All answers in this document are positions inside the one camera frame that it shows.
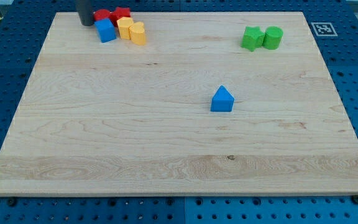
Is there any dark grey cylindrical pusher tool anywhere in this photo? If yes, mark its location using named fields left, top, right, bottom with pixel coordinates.
left=75, top=0, right=94, bottom=26

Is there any blue cube block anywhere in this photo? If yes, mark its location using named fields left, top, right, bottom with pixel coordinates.
left=94, top=19, right=116, bottom=43

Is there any blue triangle block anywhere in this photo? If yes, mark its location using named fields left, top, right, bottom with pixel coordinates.
left=210, top=85, right=235, bottom=112

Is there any red cylinder block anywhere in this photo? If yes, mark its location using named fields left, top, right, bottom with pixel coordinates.
left=93, top=9, right=111, bottom=21

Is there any red star block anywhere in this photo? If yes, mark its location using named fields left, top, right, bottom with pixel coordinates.
left=109, top=7, right=131, bottom=27

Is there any yellow pentagon block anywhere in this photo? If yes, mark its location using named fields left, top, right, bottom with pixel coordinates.
left=117, top=17, right=134, bottom=40

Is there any yellow heart block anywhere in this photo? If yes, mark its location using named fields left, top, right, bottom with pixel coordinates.
left=129, top=22, right=147, bottom=45

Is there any light wooden board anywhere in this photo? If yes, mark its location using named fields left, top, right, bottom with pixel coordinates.
left=0, top=12, right=358, bottom=197

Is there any green star block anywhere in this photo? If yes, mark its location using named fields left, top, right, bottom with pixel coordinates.
left=241, top=26, right=265, bottom=52

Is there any green cylinder block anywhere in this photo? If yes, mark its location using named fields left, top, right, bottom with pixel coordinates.
left=262, top=26, right=283, bottom=50

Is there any black bolt front left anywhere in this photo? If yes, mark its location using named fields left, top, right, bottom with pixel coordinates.
left=6, top=197, right=17, bottom=207

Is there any black bolt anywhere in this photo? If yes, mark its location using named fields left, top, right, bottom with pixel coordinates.
left=6, top=197, right=17, bottom=207
left=351, top=195, right=358, bottom=205

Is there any white fiducial marker tag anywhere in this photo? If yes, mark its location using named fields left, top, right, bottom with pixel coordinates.
left=311, top=22, right=337, bottom=37

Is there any black bolt front right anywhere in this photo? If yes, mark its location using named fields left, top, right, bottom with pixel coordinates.
left=351, top=195, right=358, bottom=205

